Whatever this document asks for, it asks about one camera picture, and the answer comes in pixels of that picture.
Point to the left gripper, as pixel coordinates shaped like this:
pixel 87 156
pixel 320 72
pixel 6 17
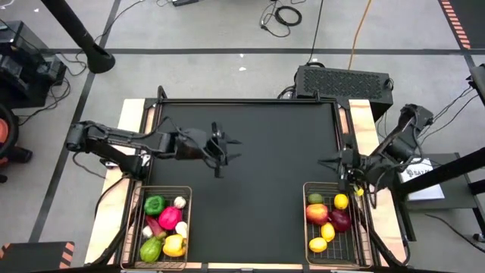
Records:
pixel 201 144

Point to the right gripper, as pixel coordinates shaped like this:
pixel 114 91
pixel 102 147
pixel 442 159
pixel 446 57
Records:
pixel 352 167

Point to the green lime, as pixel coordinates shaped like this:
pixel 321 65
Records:
pixel 315 198

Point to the red yellow apple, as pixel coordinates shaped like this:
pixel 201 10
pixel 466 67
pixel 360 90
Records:
pixel 316 214

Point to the dark red apple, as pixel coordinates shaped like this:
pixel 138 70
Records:
pixel 339 220

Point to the red bell pepper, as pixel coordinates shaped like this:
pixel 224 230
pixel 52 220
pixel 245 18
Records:
pixel 169 218

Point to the green bell pepper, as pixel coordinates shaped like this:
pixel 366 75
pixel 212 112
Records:
pixel 154 205

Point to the red chili pepper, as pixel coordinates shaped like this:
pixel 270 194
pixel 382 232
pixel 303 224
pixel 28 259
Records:
pixel 155 226

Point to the yellow bell pepper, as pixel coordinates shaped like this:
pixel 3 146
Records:
pixel 174 245

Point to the light green long pepper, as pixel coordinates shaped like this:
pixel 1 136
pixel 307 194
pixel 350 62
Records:
pixel 151 249

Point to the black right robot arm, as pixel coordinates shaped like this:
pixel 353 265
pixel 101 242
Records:
pixel 401 146

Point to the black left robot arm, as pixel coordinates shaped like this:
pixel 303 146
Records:
pixel 113 136

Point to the yellow tape tag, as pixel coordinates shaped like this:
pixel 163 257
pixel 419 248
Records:
pixel 358 192

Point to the black computer case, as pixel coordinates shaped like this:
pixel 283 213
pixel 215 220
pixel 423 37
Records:
pixel 341 83

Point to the white paper sheet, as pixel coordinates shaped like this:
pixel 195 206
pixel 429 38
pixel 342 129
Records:
pixel 428 187

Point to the black diagonal strut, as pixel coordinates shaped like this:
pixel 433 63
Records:
pixel 447 172

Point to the black floor box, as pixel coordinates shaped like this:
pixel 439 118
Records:
pixel 185 2

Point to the black pole stand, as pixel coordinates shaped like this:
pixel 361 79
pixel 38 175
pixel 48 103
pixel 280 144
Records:
pixel 76 30

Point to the black hazard striped mat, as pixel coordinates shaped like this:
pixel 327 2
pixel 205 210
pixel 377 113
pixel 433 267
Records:
pixel 473 19
pixel 34 259

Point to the black equipment rack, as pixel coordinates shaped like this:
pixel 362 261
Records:
pixel 22 68

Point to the black orange floor machine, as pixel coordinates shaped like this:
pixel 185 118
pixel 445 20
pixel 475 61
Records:
pixel 7 136

